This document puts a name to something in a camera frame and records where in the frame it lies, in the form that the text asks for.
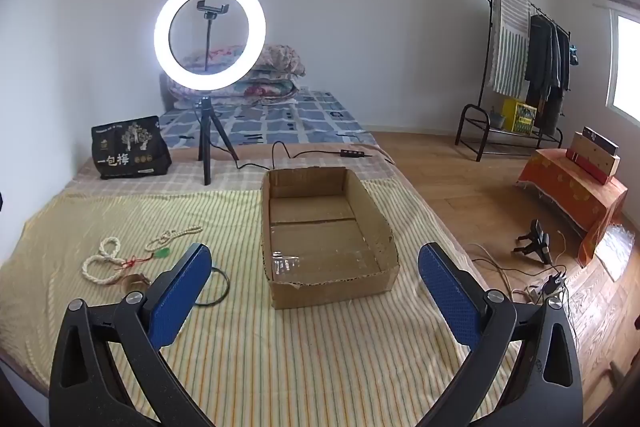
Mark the tan cardboard gift box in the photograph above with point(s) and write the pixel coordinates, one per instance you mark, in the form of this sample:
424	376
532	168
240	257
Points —
607	167

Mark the orange cloth covered table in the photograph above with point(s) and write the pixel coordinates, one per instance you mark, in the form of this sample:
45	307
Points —
565	187

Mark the blue patterned bed sheet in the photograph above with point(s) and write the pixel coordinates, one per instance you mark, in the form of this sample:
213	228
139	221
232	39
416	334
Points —
300	117

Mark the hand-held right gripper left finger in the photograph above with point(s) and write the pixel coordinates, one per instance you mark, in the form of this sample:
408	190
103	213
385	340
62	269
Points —
182	292

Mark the small blue hanging cloth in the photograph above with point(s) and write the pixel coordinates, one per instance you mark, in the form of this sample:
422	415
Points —
574	55

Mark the black bangle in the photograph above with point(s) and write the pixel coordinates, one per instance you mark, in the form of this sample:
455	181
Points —
227	287

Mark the red box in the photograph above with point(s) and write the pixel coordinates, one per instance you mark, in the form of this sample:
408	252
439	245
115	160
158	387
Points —
582	162

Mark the small black floor tripod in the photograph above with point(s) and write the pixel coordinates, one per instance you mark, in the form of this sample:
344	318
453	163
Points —
537	239

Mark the yellow crate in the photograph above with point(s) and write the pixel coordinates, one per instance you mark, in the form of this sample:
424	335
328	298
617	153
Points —
517	117

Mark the stack of folded floral quilts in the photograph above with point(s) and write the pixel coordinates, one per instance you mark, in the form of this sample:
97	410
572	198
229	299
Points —
250	82

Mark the dark hanging clothes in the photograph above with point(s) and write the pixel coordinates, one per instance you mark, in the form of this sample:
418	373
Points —
542	57

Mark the black printed snack bag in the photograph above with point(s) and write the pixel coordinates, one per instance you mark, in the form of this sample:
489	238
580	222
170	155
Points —
130	147

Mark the black charger plug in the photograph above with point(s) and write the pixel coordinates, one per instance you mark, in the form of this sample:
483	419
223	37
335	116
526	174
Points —
555	282

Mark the clear plastic sheet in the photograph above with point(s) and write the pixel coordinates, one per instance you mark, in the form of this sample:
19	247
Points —
615	252

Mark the black metal clothes rack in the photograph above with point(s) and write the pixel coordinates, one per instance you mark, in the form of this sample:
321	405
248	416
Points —
472	105

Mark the black tripod stand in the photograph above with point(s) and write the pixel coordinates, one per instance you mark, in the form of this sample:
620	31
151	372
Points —
205	147

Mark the small grey pot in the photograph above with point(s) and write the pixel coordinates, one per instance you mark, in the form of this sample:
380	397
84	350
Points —
496	118

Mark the beige plaid blanket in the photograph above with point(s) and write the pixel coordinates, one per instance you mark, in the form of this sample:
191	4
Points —
235	184

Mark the yellow striped blanket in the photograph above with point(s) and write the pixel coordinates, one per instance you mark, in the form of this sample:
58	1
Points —
300	357

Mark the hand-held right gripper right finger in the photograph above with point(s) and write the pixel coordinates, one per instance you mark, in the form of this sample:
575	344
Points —
450	292

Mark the window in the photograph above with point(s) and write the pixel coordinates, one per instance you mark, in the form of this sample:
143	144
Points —
627	67

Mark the striped hanging towel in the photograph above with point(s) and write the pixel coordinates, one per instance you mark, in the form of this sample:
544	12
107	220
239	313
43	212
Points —
510	47

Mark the curtain rail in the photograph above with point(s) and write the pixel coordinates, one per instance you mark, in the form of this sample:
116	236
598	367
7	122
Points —
615	2

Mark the dark flat box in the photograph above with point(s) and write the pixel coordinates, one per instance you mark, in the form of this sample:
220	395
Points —
600	141

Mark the black phone holder on pole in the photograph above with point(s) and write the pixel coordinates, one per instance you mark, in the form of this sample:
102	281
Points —
212	7

